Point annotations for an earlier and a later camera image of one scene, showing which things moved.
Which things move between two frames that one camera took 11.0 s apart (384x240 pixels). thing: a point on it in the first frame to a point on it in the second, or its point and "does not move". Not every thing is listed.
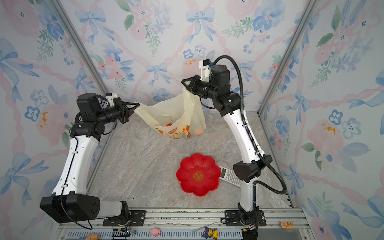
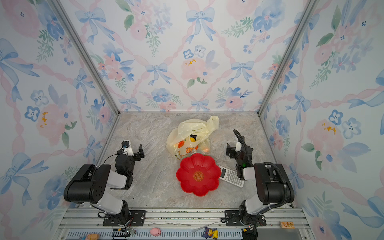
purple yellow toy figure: [212, 233] does not move
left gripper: [123, 109] to [136, 155]
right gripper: [196, 82] to [233, 150]
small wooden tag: [288, 225] does not move
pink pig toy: [155, 232] does not move
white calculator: [229, 176] does not move
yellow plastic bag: [179, 117] to [191, 137]
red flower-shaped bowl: [198, 174] does not move
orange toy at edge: [92, 236] does not move
